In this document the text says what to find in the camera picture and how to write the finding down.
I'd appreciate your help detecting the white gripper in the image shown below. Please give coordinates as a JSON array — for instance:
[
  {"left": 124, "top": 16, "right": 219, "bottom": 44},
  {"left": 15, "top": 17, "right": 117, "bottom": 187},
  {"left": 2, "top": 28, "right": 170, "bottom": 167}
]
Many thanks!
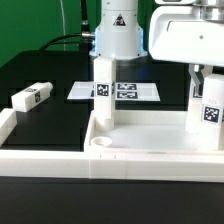
[{"left": 148, "top": 0, "right": 224, "bottom": 97}]

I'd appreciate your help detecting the white desk top tray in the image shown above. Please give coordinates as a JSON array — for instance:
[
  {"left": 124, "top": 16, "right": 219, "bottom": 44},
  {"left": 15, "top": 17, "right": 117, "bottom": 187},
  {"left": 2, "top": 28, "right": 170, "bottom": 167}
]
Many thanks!
[{"left": 84, "top": 110, "right": 224, "bottom": 154}]

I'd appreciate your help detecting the white marker base sheet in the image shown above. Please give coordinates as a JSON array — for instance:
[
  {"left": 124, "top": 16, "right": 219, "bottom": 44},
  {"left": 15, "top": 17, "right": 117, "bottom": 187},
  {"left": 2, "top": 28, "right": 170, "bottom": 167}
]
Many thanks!
[{"left": 67, "top": 81, "right": 160, "bottom": 102}]

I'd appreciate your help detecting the black upright connector cable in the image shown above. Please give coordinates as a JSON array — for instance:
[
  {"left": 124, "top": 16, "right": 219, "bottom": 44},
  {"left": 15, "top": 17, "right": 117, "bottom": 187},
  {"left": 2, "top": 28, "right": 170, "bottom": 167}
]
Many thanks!
[{"left": 80, "top": 0, "right": 91, "bottom": 34}]

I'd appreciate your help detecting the white thin cable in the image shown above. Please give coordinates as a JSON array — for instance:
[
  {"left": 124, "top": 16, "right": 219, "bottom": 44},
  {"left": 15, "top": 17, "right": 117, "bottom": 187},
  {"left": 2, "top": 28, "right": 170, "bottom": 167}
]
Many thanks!
[{"left": 59, "top": 0, "right": 67, "bottom": 52}]

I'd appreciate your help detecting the white U-shaped obstacle frame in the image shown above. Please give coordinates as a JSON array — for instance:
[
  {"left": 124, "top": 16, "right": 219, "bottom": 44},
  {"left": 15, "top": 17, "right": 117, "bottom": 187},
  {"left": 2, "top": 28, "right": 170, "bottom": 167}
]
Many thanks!
[{"left": 0, "top": 108, "right": 224, "bottom": 184}]

